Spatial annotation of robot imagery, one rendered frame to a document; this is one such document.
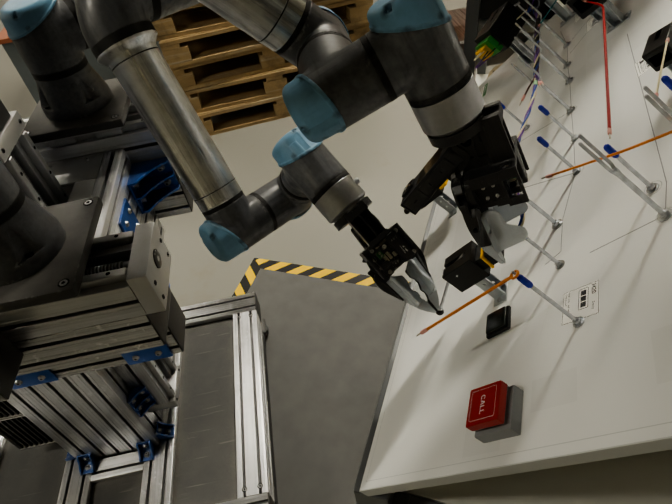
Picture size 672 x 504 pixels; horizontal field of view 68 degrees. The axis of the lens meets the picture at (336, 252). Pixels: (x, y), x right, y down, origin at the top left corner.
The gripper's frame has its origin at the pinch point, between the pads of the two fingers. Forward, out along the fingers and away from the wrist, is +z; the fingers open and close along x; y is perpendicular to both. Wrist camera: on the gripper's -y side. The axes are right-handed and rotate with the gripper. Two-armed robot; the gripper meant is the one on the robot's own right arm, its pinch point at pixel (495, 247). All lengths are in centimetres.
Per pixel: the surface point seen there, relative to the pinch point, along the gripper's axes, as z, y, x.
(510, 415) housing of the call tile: 5.6, 0.8, -22.5
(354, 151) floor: 63, -114, 191
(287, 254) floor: 62, -127, 104
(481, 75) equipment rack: 34, -24, 152
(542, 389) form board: 5.8, 4.2, -19.3
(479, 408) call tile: 5.2, -2.7, -21.7
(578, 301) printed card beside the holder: 3.4, 9.2, -9.1
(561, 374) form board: 4.7, 6.6, -18.3
